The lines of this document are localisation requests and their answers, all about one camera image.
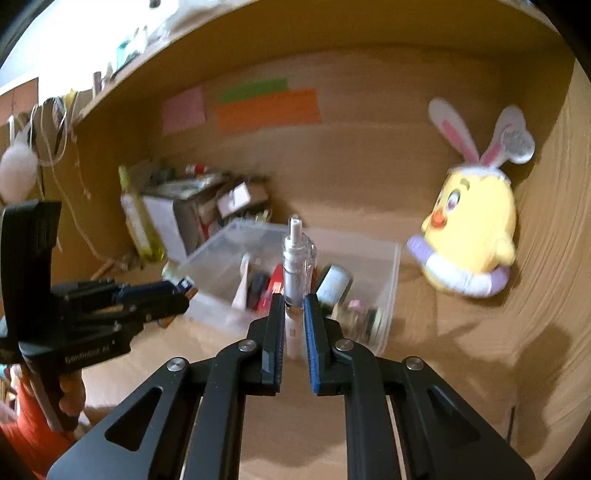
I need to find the clear plastic bin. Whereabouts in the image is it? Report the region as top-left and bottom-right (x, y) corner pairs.
(178, 219), (402, 357)

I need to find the yellow green bottle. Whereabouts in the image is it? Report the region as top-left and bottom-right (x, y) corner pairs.
(117, 165), (167, 264)

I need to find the small red box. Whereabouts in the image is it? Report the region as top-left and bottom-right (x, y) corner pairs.
(256, 264), (285, 315)

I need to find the white cord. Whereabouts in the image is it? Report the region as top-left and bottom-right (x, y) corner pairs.
(28, 99), (125, 273)

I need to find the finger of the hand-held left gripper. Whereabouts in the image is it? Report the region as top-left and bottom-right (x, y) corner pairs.
(115, 280), (186, 306)
(134, 298), (191, 326)

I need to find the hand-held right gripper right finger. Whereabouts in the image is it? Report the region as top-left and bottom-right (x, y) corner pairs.
(302, 292), (536, 480)

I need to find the orange sticky note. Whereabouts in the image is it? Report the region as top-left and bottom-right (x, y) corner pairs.
(216, 89), (321, 136)

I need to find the wooden cabinet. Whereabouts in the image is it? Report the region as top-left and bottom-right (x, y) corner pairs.
(0, 78), (40, 139)

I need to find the person's left hand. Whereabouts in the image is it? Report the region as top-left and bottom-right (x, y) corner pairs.
(55, 371), (89, 433)

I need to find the white cardboard box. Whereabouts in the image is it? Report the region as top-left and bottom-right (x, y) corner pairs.
(141, 191), (190, 264)

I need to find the pink white tube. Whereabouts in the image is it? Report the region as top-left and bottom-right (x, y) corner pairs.
(229, 253), (253, 325)

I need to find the clear spray bottle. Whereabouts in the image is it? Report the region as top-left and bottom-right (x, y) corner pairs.
(281, 215), (318, 361)

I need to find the white fluffy ball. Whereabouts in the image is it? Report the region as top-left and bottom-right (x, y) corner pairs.
(0, 138), (38, 202)

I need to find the black pouch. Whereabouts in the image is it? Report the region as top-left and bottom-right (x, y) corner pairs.
(247, 273), (271, 308)

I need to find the pink sticky note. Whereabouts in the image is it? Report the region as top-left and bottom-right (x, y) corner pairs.
(161, 87), (206, 136)

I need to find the green sticky note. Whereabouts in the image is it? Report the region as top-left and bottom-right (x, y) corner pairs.
(218, 78), (288, 104)

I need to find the yellow chick plush toy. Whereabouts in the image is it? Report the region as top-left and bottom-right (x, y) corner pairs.
(406, 97), (536, 298)

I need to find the small pink white box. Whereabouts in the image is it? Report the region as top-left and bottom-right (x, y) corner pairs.
(216, 181), (252, 217)

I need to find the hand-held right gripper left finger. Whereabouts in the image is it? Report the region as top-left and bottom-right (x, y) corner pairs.
(46, 292), (286, 480)

